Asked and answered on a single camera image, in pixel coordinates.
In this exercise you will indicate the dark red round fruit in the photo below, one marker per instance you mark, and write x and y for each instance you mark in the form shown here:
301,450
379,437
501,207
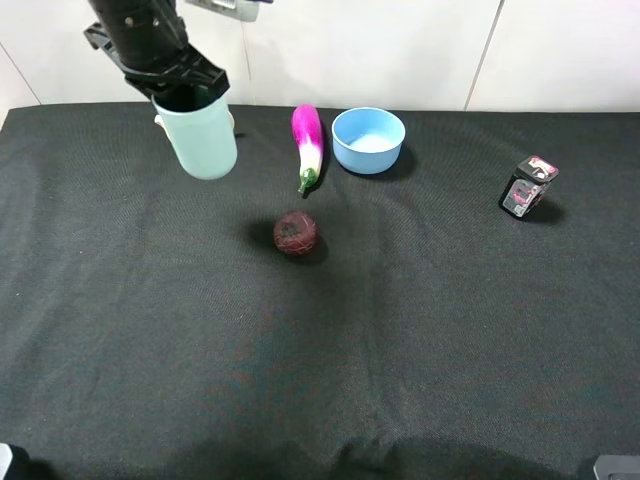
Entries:
295,233

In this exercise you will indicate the blue plastic bowl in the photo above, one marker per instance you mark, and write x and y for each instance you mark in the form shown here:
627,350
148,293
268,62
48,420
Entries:
367,140

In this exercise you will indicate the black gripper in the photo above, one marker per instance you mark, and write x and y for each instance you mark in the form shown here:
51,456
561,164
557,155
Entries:
148,42

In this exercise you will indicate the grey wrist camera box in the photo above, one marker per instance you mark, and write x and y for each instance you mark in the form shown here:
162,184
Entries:
241,10

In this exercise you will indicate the purple toy eggplant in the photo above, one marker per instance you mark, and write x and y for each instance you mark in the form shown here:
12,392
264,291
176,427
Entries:
308,134

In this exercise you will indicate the light teal plastic cup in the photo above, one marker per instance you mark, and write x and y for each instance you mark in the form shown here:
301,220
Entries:
202,140

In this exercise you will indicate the beige ceramic teapot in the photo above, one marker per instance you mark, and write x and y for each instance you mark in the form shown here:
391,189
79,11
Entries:
160,122

